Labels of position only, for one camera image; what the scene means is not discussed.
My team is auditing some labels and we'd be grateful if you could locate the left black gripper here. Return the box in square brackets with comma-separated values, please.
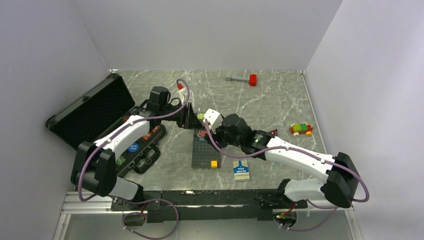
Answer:
[160, 102, 205, 131]

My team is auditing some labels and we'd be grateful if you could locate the blue texas holdem card box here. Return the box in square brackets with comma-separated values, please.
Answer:
[233, 159, 251, 181]

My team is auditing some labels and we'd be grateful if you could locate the blue small blind button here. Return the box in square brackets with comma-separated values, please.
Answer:
[127, 142, 140, 153]

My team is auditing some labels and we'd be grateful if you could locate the red playing card deck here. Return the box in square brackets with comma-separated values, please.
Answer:
[197, 129, 208, 141]

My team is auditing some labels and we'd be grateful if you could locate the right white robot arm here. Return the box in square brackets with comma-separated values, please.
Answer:
[202, 108, 370, 209]

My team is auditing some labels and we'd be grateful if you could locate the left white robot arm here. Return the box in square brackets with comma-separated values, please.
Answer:
[71, 86, 202, 210]

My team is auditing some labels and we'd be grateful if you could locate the upper grey lego baseplate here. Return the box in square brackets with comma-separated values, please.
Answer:
[194, 112, 205, 136]

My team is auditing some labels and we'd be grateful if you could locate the grey lego baseplate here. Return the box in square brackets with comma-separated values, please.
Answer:
[194, 112, 205, 136]
[191, 135, 222, 169]

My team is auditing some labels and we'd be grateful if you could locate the lower grey lego baseplate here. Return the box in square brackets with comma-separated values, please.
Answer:
[191, 135, 222, 169]

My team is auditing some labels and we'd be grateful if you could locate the small yellow lego brick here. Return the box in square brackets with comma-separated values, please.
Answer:
[210, 160, 218, 169]

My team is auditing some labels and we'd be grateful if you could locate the red triangular dealer button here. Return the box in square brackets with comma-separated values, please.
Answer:
[269, 129, 279, 136]

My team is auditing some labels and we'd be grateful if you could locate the grey cylinder tool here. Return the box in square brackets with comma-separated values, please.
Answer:
[224, 75, 249, 82]

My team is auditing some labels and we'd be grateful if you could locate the red block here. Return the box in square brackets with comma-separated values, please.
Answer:
[248, 74, 257, 87]

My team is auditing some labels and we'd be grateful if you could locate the colourful lego toy car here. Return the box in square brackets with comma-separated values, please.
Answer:
[289, 122, 314, 137]

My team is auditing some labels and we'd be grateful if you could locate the black poker chip case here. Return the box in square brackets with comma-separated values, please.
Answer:
[45, 73, 166, 178]

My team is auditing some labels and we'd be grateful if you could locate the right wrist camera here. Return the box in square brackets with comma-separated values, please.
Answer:
[202, 108, 223, 134]

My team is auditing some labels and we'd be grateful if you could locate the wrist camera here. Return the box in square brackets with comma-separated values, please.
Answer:
[202, 108, 223, 134]
[177, 83, 187, 103]

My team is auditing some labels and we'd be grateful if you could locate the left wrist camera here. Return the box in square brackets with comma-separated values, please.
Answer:
[177, 83, 187, 103]

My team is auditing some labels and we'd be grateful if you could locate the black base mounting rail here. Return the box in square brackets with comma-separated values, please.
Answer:
[110, 189, 308, 223]

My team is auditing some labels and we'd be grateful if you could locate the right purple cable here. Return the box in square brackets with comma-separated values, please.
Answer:
[203, 119, 370, 233]

